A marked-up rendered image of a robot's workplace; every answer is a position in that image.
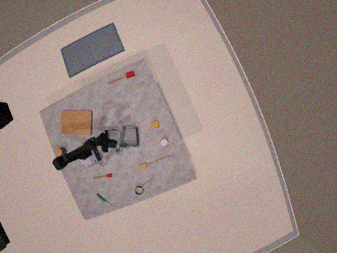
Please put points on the wooden board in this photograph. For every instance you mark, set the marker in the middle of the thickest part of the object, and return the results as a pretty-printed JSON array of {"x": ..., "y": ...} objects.
[{"x": 76, "y": 122}]

